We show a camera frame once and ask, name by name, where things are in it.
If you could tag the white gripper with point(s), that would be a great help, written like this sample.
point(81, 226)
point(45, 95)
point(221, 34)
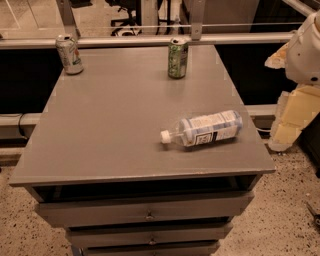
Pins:
point(304, 58)

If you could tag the clear blue-labelled plastic bottle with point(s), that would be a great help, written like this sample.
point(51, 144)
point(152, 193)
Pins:
point(204, 129)

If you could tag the dark green soda can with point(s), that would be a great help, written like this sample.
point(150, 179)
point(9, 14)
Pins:
point(177, 58)

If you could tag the dark tool on floor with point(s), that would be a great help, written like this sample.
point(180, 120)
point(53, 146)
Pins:
point(315, 214)

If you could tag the top grey drawer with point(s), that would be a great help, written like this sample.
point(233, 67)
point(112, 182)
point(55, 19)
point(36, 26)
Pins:
point(144, 209)

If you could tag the grey drawer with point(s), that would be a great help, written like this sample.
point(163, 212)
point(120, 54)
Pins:
point(144, 209)
point(150, 235)
point(194, 248)

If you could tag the black office chair base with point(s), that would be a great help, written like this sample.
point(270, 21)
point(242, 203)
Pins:
point(132, 21)

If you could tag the middle grey drawer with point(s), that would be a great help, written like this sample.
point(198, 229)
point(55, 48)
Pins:
point(150, 235)

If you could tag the grey drawer cabinet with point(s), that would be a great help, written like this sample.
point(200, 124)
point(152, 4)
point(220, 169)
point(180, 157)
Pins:
point(99, 135)

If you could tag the bottom grey drawer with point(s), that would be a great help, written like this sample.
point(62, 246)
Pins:
point(194, 248)

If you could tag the white green soda can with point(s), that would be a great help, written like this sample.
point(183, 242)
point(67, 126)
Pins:
point(68, 51)

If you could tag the grey metal rail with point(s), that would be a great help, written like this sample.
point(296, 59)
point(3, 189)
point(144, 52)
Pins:
point(150, 41)

